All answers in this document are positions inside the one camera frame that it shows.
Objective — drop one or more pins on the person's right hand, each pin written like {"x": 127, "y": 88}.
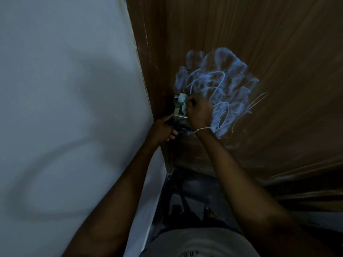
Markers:
{"x": 198, "y": 112}

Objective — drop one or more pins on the person's left hand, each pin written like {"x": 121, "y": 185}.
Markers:
{"x": 160, "y": 130}

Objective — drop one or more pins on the person's left fingers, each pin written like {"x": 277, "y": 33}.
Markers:
{"x": 172, "y": 132}

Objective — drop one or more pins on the person's right fingers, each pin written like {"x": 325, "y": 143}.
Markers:
{"x": 190, "y": 104}

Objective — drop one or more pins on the light blue cleaning cloth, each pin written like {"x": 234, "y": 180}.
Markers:
{"x": 183, "y": 103}

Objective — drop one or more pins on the person's left forearm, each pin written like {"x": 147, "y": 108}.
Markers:
{"x": 118, "y": 200}

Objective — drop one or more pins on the person's right forearm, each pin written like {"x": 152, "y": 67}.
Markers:
{"x": 257, "y": 200}

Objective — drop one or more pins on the brown wooden door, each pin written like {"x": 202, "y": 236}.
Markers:
{"x": 241, "y": 85}

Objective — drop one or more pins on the person's foot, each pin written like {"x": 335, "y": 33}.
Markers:
{"x": 209, "y": 212}

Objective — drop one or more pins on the white t-shirt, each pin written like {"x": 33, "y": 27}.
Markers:
{"x": 203, "y": 243}

